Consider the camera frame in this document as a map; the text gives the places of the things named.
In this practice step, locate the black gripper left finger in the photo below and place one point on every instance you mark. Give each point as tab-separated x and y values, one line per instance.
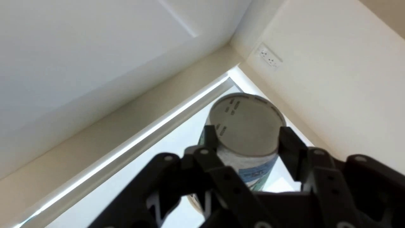
202	169

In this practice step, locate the white wall outlet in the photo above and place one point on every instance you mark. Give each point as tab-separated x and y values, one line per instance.
268	56

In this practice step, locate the patterned paper coffee cup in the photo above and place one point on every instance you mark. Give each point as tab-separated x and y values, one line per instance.
247	127

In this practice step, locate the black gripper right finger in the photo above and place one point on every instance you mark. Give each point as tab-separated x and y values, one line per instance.
329	178

